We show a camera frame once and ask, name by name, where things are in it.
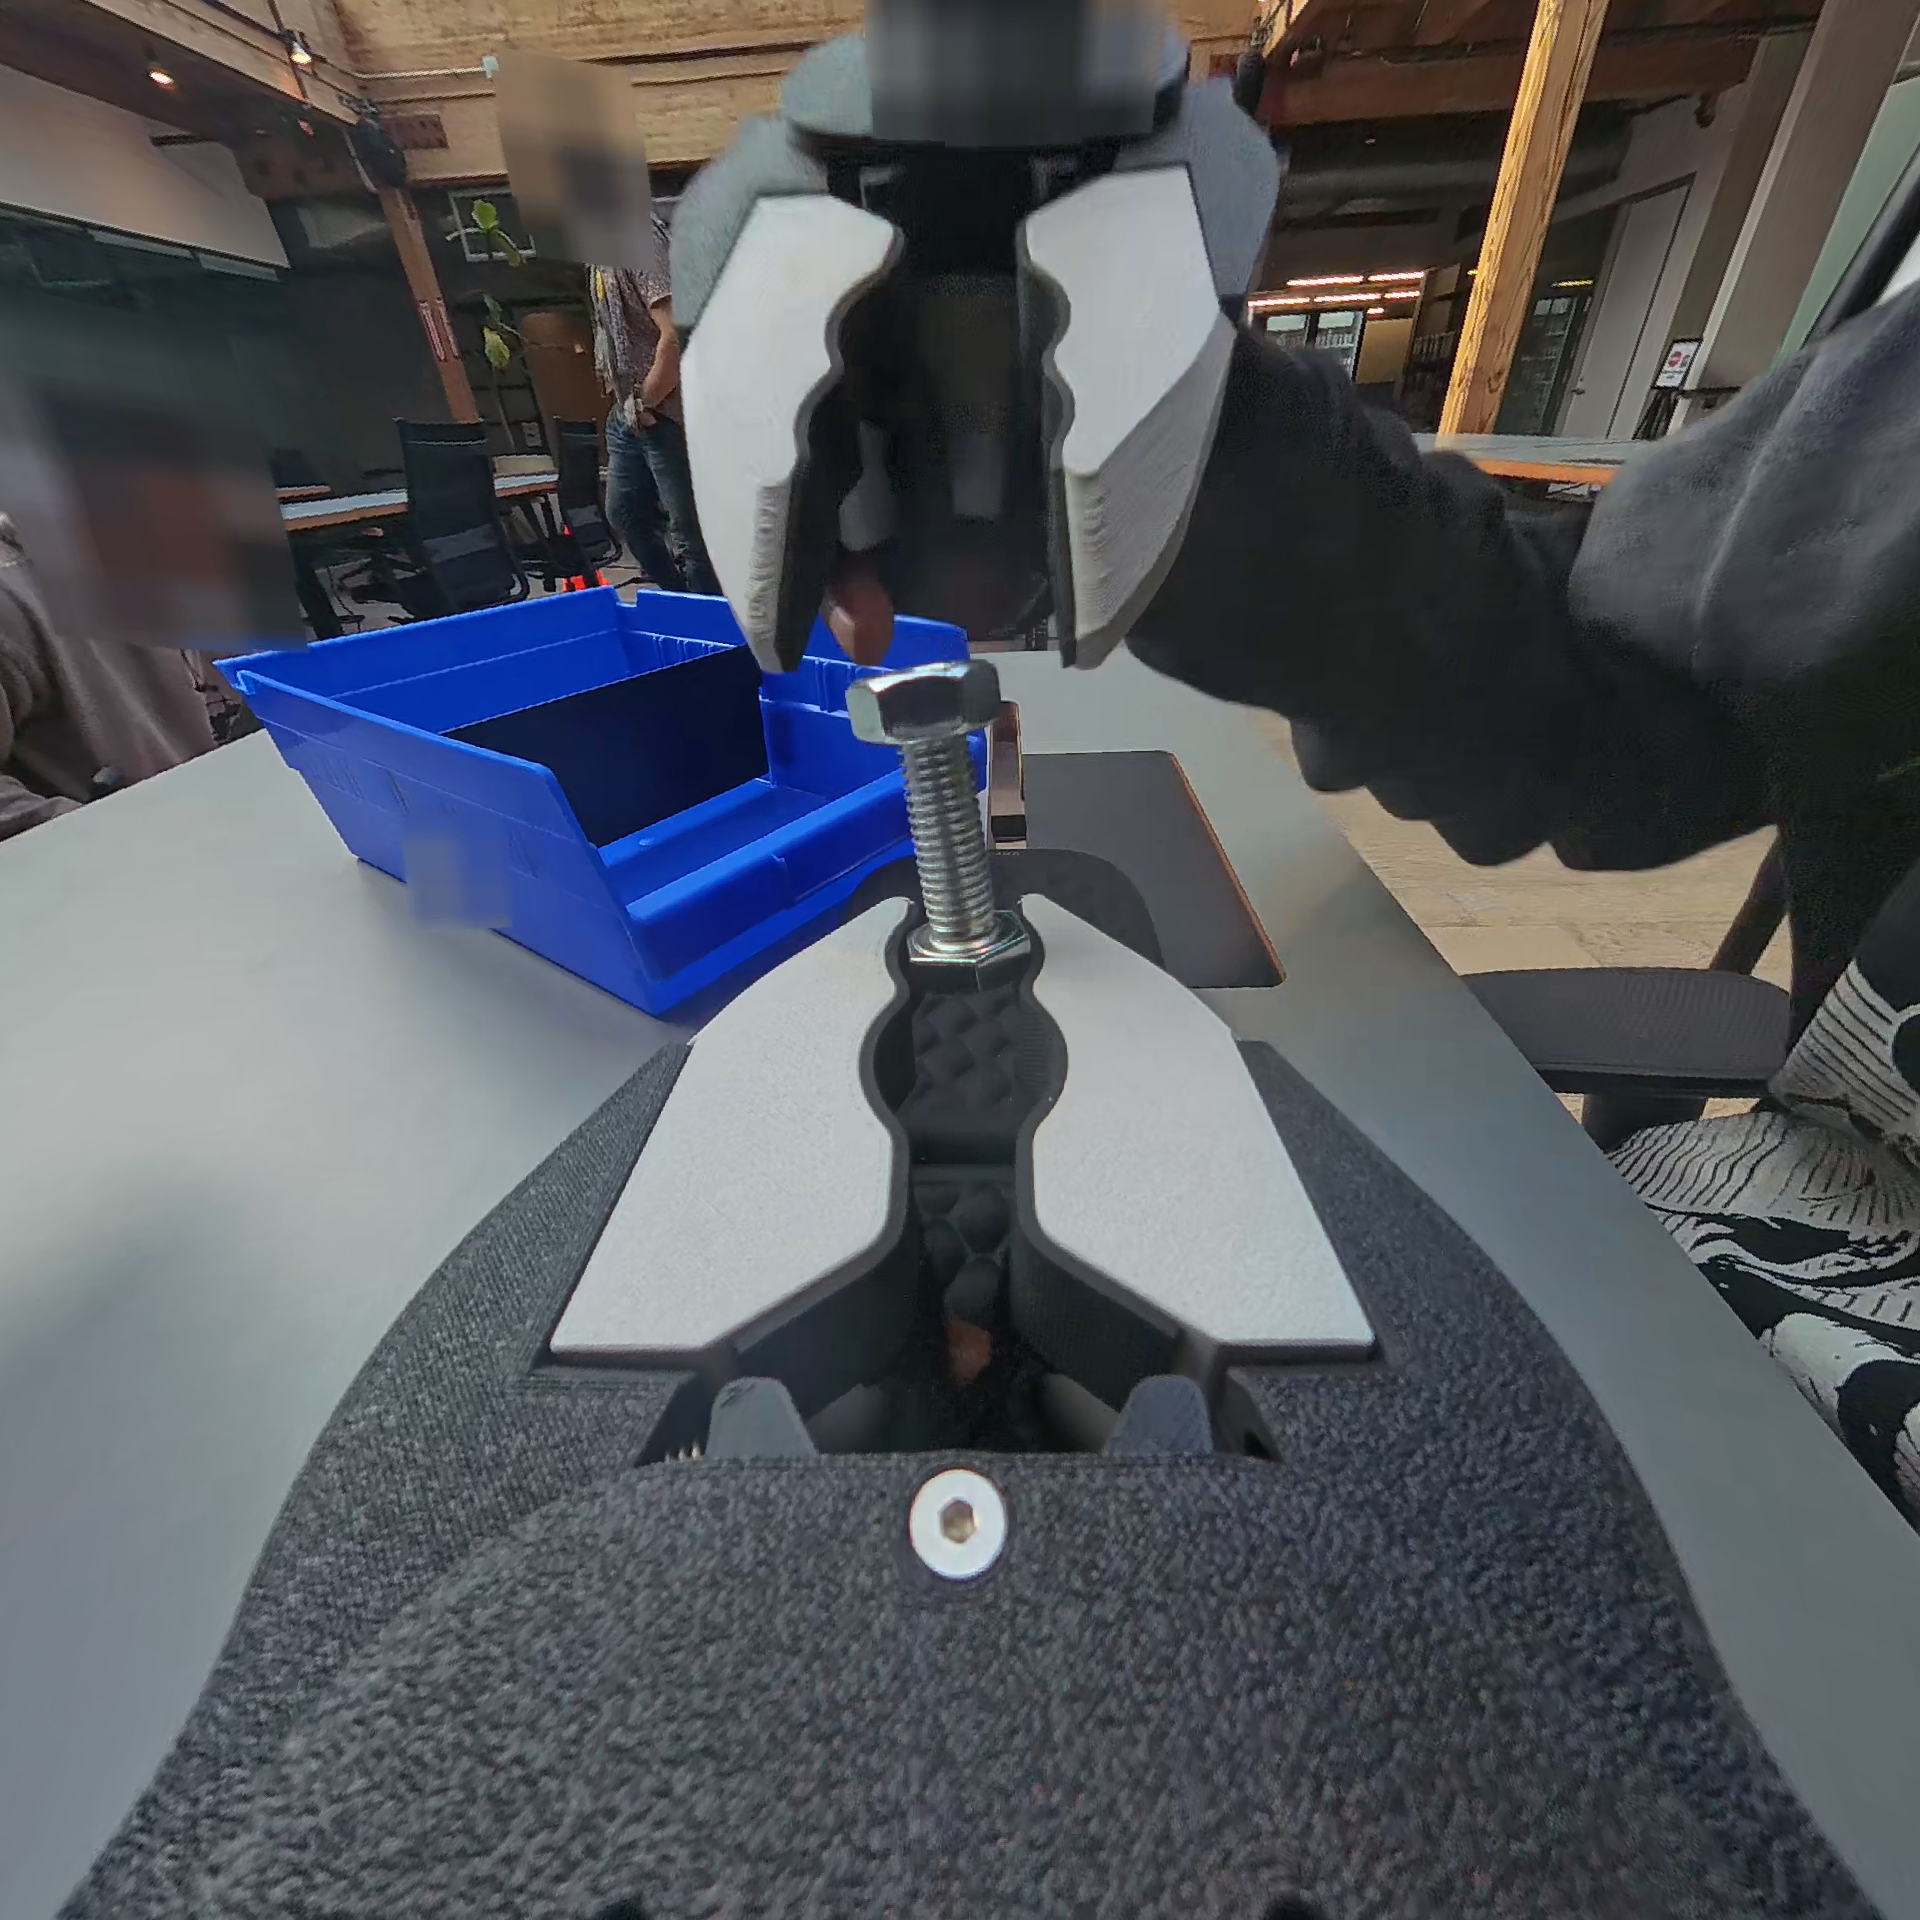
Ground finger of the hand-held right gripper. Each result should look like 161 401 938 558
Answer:
680 193 903 675
1018 162 1242 672

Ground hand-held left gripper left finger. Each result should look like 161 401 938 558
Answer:
547 896 924 1448

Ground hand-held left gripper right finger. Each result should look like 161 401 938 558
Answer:
1018 894 1378 1448

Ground blue bin with black divider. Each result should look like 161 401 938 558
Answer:
215 584 992 1022

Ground steel hex bolt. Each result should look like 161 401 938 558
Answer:
896 731 1041 994

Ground person's right hand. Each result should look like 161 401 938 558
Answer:
1122 321 1520 751

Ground glass door drinks fridge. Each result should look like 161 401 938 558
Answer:
1258 293 1370 383

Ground black mesh office chair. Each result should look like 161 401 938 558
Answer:
393 415 530 619
551 415 619 578

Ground hanging green plant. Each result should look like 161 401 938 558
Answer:
447 193 530 377

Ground black desk panel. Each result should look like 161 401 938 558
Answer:
1019 750 1287 991

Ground wooden top desk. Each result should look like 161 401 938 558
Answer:
282 470 561 632
1417 432 1666 488

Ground person's patterned trousers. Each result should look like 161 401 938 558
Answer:
1606 913 1920 1502

